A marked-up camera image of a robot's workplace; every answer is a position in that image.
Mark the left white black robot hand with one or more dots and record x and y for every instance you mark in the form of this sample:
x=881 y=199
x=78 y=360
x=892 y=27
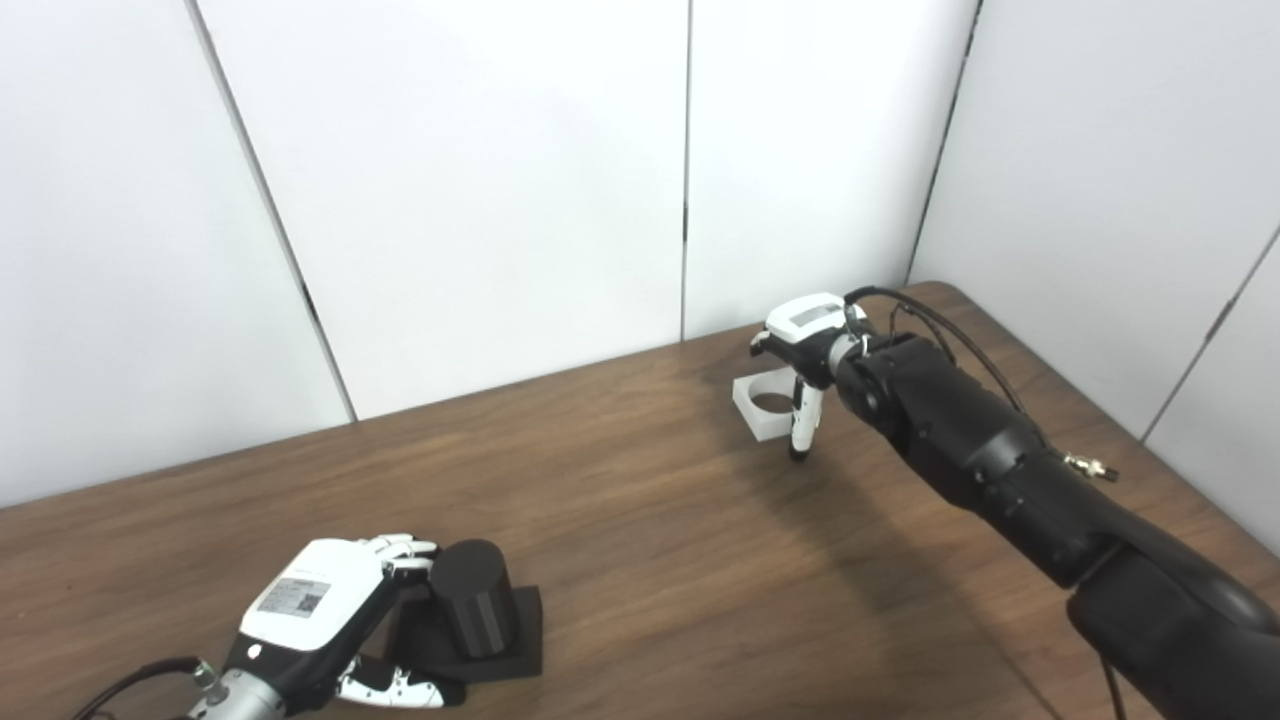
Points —
x=310 y=600

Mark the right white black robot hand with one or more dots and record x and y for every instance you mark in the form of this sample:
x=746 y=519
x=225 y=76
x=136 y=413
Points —
x=805 y=330

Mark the white square piece with hole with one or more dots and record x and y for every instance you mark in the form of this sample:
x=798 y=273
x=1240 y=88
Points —
x=760 y=425

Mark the black peg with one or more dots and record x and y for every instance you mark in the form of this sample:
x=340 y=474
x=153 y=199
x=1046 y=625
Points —
x=475 y=600

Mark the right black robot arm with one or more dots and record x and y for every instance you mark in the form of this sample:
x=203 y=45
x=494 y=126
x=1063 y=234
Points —
x=1000 y=470

